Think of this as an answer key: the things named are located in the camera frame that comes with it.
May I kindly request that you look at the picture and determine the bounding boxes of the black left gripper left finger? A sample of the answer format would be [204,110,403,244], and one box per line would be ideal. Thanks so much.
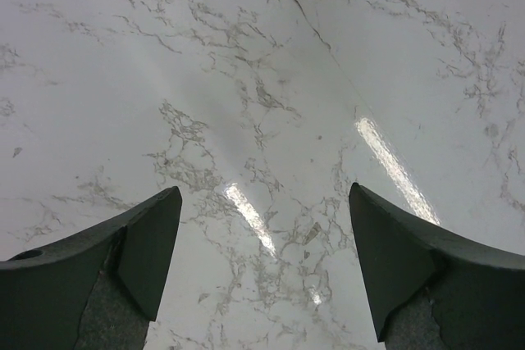
[1,187,182,349]

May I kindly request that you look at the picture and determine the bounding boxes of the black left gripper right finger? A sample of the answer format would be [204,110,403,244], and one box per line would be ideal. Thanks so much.
[349,183,524,349]

